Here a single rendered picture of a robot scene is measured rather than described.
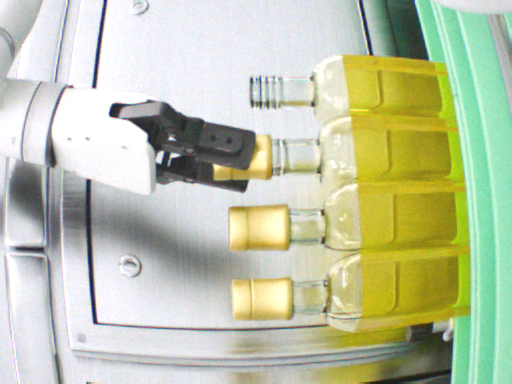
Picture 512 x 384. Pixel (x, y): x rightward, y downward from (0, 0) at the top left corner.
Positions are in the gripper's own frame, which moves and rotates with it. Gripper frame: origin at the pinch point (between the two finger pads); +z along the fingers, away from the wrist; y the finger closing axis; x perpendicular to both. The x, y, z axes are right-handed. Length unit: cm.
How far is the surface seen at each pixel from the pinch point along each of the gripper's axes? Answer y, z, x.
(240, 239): 1.2, 2.6, -6.7
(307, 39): -12.7, 3.8, 20.0
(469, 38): 13.5, 18.2, 10.1
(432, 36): -3.3, 16.2, 19.4
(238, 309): 0.9, 3.6, -12.2
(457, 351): -3.5, 23.8, -12.0
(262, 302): 1.2, 5.2, -11.3
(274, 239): 1.1, 5.0, -6.1
